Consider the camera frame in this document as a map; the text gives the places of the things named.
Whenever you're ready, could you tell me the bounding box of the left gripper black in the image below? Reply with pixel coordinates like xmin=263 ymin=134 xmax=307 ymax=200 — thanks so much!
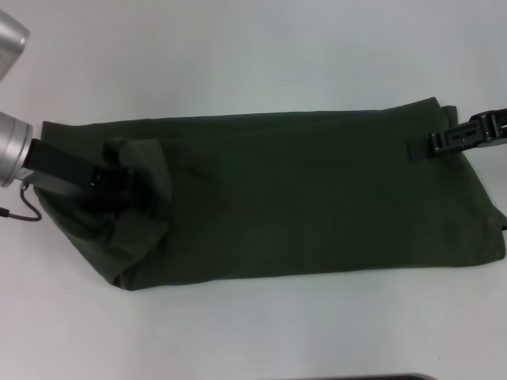
xmin=22 ymin=138 xmax=158 ymax=214

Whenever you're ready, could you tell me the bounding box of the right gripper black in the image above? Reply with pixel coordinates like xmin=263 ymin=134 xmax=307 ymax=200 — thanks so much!
xmin=406 ymin=107 xmax=507 ymax=162

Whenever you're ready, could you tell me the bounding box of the dark green printed t-shirt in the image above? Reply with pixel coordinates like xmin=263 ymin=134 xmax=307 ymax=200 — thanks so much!
xmin=33 ymin=97 xmax=507 ymax=293

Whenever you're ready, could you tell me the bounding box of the thin dark left gripper cable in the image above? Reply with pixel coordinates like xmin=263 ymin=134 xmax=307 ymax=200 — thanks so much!
xmin=0 ymin=182 xmax=44 ymax=222

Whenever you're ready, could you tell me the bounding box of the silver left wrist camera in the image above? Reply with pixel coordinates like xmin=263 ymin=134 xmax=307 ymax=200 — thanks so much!
xmin=0 ymin=8 xmax=32 ymax=83

